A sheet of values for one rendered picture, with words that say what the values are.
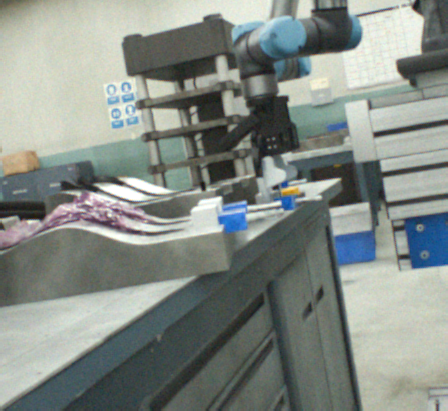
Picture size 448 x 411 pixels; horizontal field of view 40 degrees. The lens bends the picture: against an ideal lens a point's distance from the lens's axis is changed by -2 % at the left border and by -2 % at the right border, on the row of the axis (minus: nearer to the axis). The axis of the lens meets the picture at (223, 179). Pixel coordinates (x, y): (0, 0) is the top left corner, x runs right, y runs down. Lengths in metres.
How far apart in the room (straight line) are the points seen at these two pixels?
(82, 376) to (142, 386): 0.20
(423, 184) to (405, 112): 0.11
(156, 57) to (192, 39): 0.35
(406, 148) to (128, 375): 0.49
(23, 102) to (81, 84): 0.95
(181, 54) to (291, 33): 4.14
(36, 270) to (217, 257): 0.25
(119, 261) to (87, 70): 7.79
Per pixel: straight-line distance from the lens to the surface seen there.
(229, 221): 0.89
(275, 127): 1.24
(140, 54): 5.41
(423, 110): 0.92
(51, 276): 0.89
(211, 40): 5.20
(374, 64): 7.62
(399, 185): 0.93
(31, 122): 9.04
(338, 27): 1.23
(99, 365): 0.64
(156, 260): 0.85
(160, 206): 1.18
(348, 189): 6.91
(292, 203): 1.26
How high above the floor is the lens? 0.96
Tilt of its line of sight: 3 degrees down
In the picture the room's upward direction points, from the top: 11 degrees counter-clockwise
